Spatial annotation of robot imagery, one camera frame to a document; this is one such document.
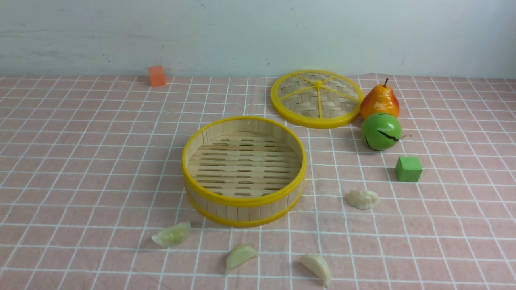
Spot pale green dumpling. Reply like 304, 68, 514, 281
151, 222, 192, 248

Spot cream crescent dumpling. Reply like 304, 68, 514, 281
299, 253, 333, 287

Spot white pleated dumpling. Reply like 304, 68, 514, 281
343, 190, 381, 210

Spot green foam cube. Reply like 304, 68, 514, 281
395, 156, 423, 183

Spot pale yellow-green dumpling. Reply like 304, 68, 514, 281
225, 244, 259, 275

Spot green toy apple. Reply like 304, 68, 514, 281
361, 113, 411, 151

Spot orange yellow toy pear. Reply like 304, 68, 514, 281
360, 78, 400, 120

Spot pink checkered tablecloth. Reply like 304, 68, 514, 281
0, 76, 516, 290

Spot bamboo steamer tray yellow rim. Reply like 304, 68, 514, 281
182, 116, 307, 227

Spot woven steamer lid yellow rim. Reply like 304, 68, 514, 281
270, 70, 364, 130

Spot orange foam cube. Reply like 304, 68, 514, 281
148, 66, 166, 87

